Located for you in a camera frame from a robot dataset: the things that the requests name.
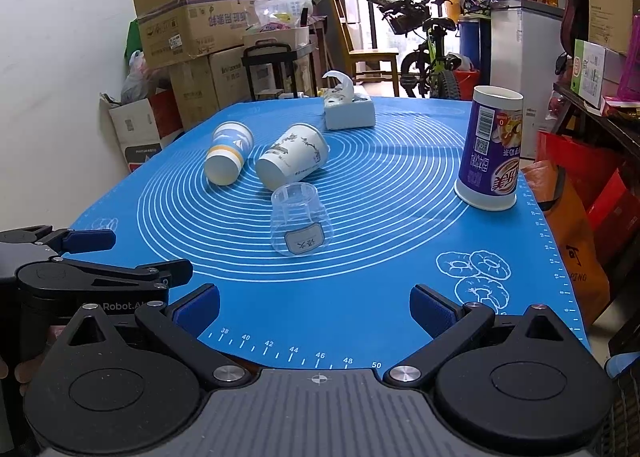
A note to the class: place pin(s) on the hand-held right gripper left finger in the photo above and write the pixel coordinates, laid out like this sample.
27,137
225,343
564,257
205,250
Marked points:
197,309

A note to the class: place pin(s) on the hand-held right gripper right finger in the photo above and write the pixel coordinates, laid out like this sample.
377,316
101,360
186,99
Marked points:
432,309

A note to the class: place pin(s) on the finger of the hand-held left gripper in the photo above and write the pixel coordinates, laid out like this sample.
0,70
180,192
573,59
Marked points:
90,240
181,273

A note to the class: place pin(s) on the yellow banded paper cup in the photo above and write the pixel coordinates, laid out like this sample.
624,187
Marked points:
227,153

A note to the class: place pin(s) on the clear plastic labelled cup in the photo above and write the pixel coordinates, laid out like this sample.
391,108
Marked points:
300,219

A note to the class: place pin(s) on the floral print paper cup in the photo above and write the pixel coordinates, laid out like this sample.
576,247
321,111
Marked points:
292,157

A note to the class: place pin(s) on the tall purple printed cup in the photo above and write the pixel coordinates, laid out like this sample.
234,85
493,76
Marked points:
487,157

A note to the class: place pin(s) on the person's left hand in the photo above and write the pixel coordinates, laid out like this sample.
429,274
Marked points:
27,372

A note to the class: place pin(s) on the blue silicone baking mat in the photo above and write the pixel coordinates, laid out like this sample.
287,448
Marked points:
360,247

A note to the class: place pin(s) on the white and red carton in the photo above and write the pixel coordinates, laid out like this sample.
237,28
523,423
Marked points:
145,129

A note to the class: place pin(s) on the orange shopping bag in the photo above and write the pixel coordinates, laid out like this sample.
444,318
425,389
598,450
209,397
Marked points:
575,247

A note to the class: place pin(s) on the white plastic bag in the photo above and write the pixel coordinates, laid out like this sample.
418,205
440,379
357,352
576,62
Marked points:
136,79

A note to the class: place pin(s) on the brown cardboard box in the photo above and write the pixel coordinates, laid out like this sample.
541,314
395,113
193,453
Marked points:
227,79
192,92

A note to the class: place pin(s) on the red shopping bag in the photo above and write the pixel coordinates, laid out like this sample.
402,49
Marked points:
575,162

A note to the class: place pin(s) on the red gift box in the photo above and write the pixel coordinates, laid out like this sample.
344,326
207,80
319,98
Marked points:
617,217

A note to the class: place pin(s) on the white tissue box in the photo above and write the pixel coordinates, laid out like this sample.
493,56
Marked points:
350,114

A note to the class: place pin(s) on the woven wicker seat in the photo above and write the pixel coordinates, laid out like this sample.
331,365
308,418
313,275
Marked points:
625,417

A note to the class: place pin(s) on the black utility cart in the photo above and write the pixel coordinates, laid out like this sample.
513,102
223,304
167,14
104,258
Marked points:
280,67

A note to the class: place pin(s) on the red bucket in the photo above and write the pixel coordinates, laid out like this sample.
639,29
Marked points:
469,82

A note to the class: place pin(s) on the large open cardboard box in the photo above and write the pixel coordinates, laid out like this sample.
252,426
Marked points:
190,29

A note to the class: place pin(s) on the green black bicycle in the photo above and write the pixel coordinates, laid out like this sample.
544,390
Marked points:
435,64

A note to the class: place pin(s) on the dark wooden shelf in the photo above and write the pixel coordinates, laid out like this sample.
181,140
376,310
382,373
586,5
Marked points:
610,132

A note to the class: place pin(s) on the wooden chair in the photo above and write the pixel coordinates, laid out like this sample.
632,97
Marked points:
372,57

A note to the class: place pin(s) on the blue barrel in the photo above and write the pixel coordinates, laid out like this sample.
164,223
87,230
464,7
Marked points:
472,44

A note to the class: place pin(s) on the white freezer cabinet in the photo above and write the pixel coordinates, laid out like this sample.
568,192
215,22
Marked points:
525,47

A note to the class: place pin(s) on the clear plastic bag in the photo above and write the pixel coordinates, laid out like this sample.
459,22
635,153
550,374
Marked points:
280,12

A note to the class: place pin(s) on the green and white box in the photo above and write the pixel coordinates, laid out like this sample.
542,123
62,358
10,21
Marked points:
595,72

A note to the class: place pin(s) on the pink box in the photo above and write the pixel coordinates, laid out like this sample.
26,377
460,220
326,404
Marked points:
631,62

